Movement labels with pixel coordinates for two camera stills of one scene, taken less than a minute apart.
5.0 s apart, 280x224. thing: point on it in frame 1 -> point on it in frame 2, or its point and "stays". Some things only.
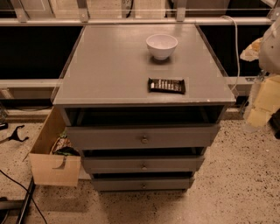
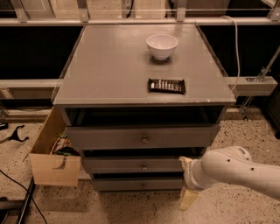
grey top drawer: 143,136 stays
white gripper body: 269,53 -> 190,174
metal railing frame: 19,17 stays
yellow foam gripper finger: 252,51 -> 185,162
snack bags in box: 64,147 stays
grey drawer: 143,164 stays
